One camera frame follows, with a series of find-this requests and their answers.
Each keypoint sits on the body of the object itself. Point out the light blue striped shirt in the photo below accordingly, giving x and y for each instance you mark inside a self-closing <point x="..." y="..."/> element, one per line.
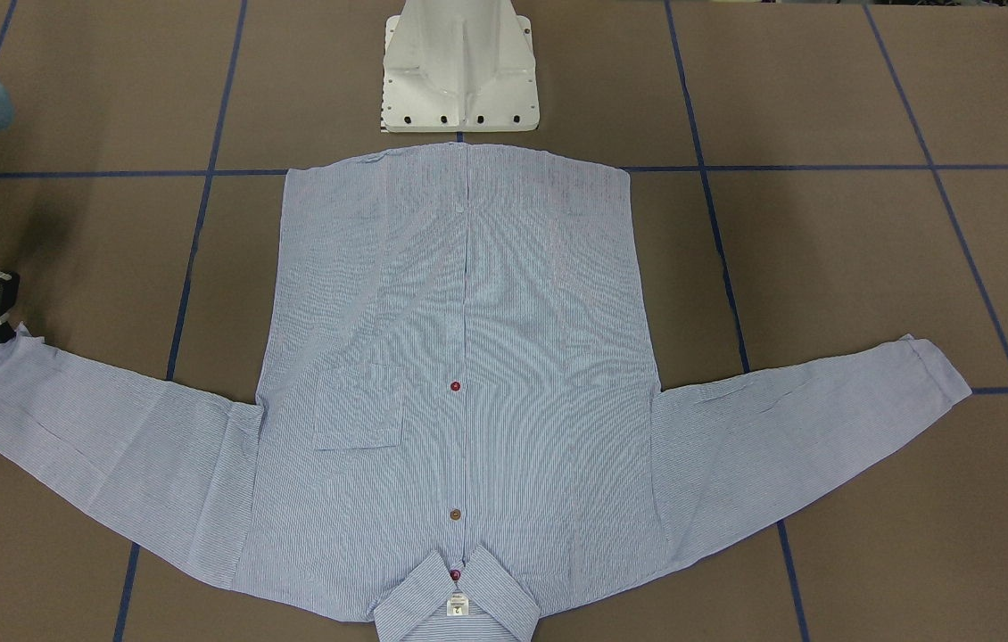
<point x="459" y="427"/>

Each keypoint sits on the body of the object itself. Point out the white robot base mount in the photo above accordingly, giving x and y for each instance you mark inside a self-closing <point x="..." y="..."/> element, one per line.
<point x="459" y="67"/>

